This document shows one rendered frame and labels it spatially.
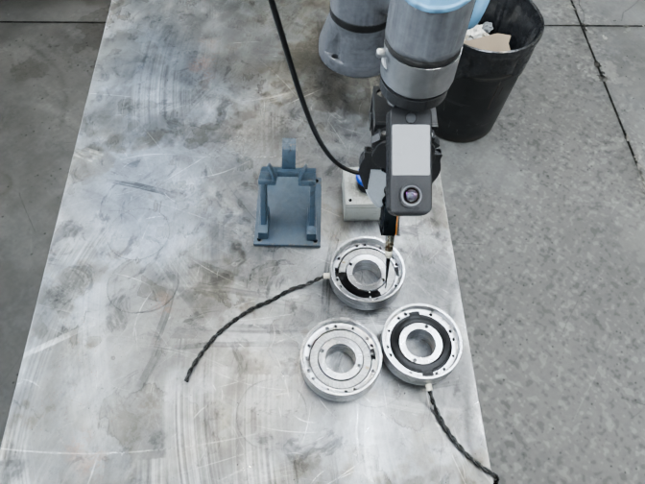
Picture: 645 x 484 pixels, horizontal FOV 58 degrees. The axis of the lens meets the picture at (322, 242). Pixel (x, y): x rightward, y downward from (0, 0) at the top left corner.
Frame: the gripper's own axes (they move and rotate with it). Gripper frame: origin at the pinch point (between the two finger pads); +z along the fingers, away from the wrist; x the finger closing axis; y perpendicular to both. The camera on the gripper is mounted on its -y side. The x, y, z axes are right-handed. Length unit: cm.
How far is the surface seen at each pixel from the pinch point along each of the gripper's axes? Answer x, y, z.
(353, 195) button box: 4.1, 7.7, 8.6
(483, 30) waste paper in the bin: -44, 115, 63
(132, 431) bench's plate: 31.8, -26.3, 13.0
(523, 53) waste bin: -50, 92, 52
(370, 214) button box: 1.2, 6.2, 11.4
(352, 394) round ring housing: 4.6, -22.2, 8.9
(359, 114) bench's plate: 2.4, 28.4, 13.2
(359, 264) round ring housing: 3.2, -2.7, 11.2
